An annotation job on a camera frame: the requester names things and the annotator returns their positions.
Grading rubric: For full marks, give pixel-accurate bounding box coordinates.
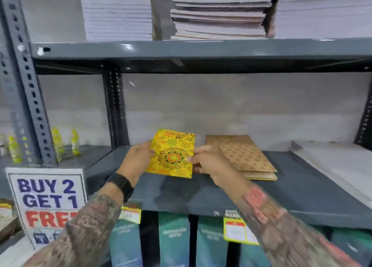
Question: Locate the yellow liquid bottle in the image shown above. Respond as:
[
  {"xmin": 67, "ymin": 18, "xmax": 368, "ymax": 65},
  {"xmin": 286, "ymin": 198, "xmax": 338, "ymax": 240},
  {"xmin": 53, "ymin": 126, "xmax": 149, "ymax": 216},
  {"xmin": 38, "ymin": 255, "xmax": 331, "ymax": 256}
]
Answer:
[
  {"xmin": 51, "ymin": 127, "xmax": 65, "ymax": 163},
  {"xmin": 71, "ymin": 128, "xmax": 81, "ymax": 156},
  {"xmin": 8, "ymin": 135, "xmax": 23, "ymax": 164}
]

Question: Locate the grey metal shelving rack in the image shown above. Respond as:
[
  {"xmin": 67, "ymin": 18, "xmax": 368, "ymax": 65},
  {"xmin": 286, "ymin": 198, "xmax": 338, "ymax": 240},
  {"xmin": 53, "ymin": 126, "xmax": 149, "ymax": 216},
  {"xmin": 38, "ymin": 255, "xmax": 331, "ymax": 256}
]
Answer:
[{"xmin": 0, "ymin": 0, "xmax": 372, "ymax": 267}]

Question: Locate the black wristband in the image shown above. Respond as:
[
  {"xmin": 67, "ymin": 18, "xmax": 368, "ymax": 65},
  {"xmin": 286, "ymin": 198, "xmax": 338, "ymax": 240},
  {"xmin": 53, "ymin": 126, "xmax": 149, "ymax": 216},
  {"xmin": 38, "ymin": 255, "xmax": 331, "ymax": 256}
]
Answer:
[{"xmin": 105, "ymin": 173, "xmax": 134, "ymax": 203}]

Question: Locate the yellow floral patterned envelope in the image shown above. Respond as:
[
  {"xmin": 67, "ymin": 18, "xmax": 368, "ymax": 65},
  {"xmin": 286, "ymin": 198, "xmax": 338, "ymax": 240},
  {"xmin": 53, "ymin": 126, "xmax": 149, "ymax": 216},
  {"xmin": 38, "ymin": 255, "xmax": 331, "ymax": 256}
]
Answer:
[{"xmin": 145, "ymin": 129, "xmax": 196, "ymax": 179}]

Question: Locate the white promotional sign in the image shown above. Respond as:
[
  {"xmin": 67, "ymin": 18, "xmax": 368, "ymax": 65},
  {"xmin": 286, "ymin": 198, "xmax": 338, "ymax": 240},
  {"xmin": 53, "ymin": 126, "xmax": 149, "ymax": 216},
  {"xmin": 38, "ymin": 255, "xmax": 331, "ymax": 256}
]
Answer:
[{"xmin": 5, "ymin": 167, "xmax": 88, "ymax": 250}]

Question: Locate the stack of white notebooks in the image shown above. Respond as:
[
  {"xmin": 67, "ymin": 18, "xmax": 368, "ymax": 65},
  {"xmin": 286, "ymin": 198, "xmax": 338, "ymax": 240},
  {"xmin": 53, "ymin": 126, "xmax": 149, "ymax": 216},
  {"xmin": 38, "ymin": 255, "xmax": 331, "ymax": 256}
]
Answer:
[{"xmin": 80, "ymin": 0, "xmax": 153, "ymax": 42}]

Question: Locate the person's left hand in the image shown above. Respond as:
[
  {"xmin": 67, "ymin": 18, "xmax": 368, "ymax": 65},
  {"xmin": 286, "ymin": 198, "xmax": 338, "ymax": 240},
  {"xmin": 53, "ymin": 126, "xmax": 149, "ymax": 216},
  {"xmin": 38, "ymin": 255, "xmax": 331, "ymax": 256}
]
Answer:
[{"xmin": 116, "ymin": 141, "xmax": 156, "ymax": 186}]

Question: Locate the stack of pale notebooks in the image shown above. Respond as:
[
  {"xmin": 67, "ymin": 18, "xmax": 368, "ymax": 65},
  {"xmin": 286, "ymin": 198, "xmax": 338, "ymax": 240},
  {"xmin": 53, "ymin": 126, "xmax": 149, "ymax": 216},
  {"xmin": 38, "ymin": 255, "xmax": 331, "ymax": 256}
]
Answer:
[{"xmin": 170, "ymin": 0, "xmax": 276, "ymax": 41}]

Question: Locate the yellow price label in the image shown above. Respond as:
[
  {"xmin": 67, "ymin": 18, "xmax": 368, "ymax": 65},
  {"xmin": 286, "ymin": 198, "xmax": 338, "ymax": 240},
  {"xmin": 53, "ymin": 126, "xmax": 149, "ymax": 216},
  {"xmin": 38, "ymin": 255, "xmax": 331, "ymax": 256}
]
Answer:
[
  {"xmin": 223, "ymin": 217, "xmax": 260, "ymax": 246},
  {"xmin": 119, "ymin": 201, "xmax": 142, "ymax": 225}
]

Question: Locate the stack of white paper sheets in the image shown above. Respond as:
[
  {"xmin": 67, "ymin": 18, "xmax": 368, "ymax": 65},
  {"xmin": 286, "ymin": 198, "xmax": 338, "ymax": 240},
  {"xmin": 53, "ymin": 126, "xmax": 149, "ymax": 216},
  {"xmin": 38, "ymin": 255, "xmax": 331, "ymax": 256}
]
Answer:
[{"xmin": 289, "ymin": 140, "xmax": 372, "ymax": 210}]

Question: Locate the brown embossed envelope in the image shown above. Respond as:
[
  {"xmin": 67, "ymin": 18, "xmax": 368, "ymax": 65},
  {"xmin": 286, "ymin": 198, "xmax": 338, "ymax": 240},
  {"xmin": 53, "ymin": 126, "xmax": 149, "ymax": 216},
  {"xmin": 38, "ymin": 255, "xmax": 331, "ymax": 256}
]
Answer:
[{"xmin": 205, "ymin": 134, "xmax": 255, "ymax": 149}]

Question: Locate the teal book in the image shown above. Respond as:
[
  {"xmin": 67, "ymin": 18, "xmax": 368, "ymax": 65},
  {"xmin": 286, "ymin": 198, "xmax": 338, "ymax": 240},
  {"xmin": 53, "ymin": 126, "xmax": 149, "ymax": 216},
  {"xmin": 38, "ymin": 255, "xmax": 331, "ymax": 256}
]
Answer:
[
  {"xmin": 109, "ymin": 217, "xmax": 143, "ymax": 267},
  {"xmin": 331, "ymin": 227, "xmax": 372, "ymax": 267},
  {"xmin": 196, "ymin": 216, "xmax": 229, "ymax": 267},
  {"xmin": 239, "ymin": 243, "xmax": 271, "ymax": 267},
  {"xmin": 158, "ymin": 212, "xmax": 190, "ymax": 267}
]

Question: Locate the brown dotted envelope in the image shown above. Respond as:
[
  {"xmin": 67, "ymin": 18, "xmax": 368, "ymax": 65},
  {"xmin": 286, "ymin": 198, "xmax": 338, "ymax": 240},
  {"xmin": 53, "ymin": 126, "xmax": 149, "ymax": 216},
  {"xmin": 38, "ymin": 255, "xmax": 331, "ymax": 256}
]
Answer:
[{"xmin": 217, "ymin": 143, "xmax": 278, "ymax": 173}]

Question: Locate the person's right hand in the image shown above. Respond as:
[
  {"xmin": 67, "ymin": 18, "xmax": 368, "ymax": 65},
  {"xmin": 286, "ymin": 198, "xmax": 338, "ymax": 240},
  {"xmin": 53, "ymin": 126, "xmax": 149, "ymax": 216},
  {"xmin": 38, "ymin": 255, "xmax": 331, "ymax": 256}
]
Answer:
[{"xmin": 187, "ymin": 145, "xmax": 235, "ymax": 186}]

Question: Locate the person's right forearm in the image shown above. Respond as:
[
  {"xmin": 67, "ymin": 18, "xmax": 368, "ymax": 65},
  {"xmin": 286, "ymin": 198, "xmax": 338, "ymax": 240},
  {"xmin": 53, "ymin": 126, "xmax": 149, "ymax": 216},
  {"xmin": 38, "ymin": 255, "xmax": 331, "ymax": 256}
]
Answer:
[{"xmin": 216, "ymin": 174, "xmax": 365, "ymax": 267}]

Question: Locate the cream envelope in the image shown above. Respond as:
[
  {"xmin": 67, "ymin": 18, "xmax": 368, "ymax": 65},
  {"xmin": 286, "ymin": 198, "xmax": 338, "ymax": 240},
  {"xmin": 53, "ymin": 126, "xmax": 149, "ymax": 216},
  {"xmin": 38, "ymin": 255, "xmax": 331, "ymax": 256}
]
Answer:
[{"xmin": 243, "ymin": 171, "xmax": 278, "ymax": 181}]

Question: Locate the stack of white paper reams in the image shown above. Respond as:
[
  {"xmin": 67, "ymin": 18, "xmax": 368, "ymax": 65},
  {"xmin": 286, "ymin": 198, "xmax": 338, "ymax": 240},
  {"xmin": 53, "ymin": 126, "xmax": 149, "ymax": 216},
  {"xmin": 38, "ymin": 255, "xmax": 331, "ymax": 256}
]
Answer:
[{"xmin": 267, "ymin": 0, "xmax": 372, "ymax": 40}]

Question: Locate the person's left forearm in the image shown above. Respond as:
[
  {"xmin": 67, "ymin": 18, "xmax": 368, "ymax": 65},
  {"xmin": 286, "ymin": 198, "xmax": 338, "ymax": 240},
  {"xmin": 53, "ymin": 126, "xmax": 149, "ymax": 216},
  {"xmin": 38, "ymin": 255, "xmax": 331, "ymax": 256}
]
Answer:
[{"xmin": 23, "ymin": 183, "xmax": 126, "ymax": 267}]

